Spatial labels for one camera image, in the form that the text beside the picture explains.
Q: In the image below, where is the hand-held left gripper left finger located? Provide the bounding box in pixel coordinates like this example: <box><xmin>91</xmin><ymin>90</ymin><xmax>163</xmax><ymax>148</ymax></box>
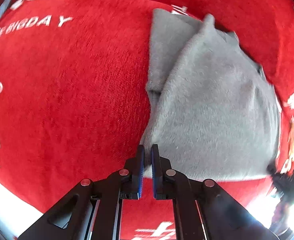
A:
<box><xmin>18</xmin><ymin>144</ymin><xmax>145</xmax><ymax>240</ymax></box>

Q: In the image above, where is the red printed sofa cover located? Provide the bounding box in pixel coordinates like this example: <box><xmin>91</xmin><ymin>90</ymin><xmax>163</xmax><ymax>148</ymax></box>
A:
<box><xmin>0</xmin><ymin>0</ymin><xmax>294</xmax><ymax>240</ymax></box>

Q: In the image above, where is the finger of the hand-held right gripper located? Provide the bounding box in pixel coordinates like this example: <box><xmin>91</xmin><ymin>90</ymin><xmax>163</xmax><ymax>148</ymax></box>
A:
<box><xmin>267</xmin><ymin>163</ymin><xmax>283</xmax><ymax>182</ymax></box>

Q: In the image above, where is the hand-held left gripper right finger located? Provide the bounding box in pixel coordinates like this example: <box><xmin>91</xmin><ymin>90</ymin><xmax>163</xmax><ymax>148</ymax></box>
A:
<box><xmin>150</xmin><ymin>144</ymin><xmax>281</xmax><ymax>240</ymax></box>

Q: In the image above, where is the grey knit sweater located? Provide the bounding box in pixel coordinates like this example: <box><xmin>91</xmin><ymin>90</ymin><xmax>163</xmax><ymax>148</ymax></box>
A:
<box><xmin>139</xmin><ymin>8</ymin><xmax>282</xmax><ymax>183</ymax></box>

